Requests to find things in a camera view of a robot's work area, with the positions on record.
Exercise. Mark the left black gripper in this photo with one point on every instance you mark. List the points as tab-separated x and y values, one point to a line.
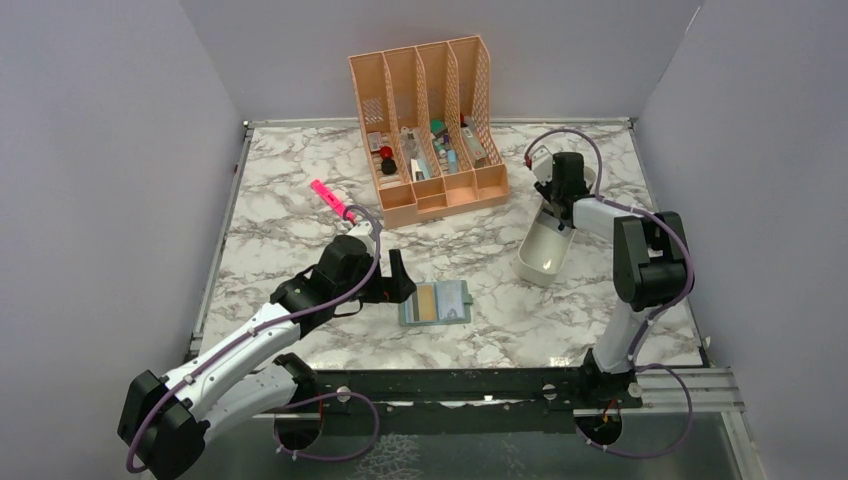
396	288

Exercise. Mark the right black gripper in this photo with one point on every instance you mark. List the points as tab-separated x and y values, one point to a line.
545	190

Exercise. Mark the gold credit card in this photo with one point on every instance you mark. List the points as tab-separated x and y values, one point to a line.
424	305

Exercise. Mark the green card holder wallet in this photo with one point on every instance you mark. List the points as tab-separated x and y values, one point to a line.
405	313

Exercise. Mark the silver VIP credit card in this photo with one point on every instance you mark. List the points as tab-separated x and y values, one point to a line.
450	300

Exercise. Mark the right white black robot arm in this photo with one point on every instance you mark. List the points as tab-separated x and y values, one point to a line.
651	263

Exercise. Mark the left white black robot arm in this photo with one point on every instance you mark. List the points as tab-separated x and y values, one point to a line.
167	420

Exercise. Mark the white oblong plastic tray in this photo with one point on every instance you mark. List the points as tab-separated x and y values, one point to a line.
542	253

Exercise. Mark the grey red stapler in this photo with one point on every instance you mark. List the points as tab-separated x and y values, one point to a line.
473	143

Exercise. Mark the black round stamp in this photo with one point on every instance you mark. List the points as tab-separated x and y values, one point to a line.
388	166

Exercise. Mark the pink highlighter marker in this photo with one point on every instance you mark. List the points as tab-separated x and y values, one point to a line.
332	200

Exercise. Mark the green eraser block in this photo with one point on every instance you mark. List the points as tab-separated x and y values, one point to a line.
437	127

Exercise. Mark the orange plastic desk organizer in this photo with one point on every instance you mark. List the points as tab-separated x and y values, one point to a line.
397	93

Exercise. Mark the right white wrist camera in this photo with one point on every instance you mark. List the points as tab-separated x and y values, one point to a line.
541	164

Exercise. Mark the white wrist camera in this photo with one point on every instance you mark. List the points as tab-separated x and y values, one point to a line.
363	231
541	164

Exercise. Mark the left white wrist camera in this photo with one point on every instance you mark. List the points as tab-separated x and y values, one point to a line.
363	231

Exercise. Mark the black metal base rail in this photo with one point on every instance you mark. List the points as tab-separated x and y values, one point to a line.
453	401

